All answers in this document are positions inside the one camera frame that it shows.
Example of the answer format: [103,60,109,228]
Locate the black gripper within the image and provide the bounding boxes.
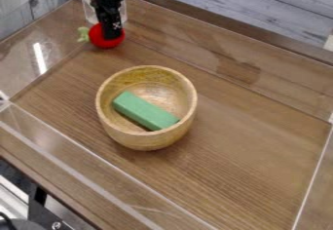
[91,0,123,40]

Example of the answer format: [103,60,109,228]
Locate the red knitted apple toy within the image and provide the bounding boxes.
[76,23,124,49]

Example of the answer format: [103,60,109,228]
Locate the wooden bowl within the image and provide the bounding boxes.
[95,65,198,151]

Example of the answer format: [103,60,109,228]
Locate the green rectangular block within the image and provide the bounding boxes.
[112,92,179,131]

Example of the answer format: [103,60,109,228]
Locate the clear acrylic tray walls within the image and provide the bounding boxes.
[0,0,333,230]

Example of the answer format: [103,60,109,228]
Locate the black table frame bracket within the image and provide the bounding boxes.
[27,187,73,230]

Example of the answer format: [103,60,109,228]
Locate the black cable bottom left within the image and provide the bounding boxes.
[0,211,21,230]

